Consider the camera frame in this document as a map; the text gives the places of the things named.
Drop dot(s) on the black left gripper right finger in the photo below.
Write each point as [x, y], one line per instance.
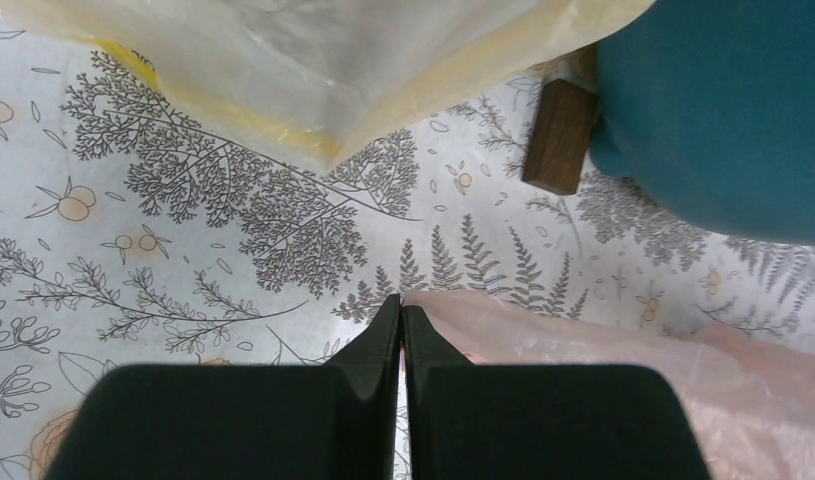
[470, 421]

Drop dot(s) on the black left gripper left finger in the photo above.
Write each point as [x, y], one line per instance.
[332, 421]

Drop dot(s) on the pink plastic trash bag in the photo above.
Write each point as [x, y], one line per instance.
[750, 404]

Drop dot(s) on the teal plastic trash bin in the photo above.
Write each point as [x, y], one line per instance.
[709, 107]

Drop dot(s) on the floral patterned table mat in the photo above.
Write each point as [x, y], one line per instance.
[129, 232]

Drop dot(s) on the small brown wooden block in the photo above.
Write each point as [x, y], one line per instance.
[565, 118]

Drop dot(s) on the large translucent yellow-trimmed bag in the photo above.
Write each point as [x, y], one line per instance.
[319, 80]

